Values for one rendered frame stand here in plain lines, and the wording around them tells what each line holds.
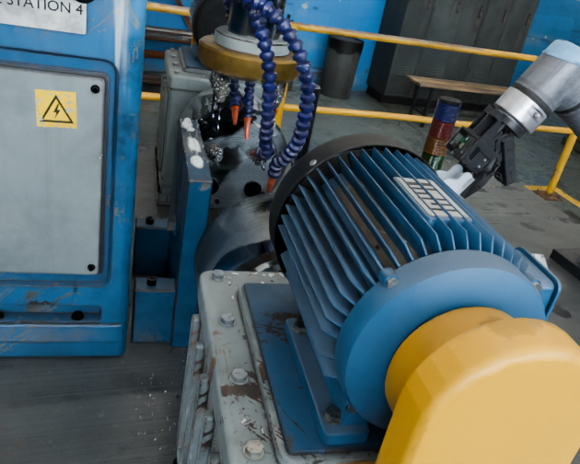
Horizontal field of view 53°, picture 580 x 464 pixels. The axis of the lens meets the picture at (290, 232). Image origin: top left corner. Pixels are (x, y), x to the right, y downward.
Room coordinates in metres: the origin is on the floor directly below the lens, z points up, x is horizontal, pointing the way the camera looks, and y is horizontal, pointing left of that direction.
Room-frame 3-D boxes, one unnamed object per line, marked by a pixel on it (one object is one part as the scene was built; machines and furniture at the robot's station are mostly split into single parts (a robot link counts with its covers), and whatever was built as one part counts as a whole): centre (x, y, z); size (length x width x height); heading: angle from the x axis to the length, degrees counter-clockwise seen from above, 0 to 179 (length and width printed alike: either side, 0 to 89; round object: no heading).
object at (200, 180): (0.98, 0.24, 0.97); 0.30 x 0.11 x 0.34; 18
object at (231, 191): (1.34, 0.19, 1.04); 0.41 x 0.25 x 0.25; 18
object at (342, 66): (6.33, -0.17, 0.30); 0.39 x 0.39 x 0.60
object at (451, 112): (1.48, -0.33, 1.19); 0.06 x 0.06 x 0.04
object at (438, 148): (1.48, -0.33, 1.10); 0.06 x 0.06 x 0.04
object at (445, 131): (1.48, -0.33, 1.14); 0.06 x 0.06 x 0.04
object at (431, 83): (6.08, -1.53, 0.22); 1.40 x 0.33 x 0.43; 112
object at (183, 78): (1.59, 0.28, 0.99); 0.35 x 0.31 x 0.37; 18
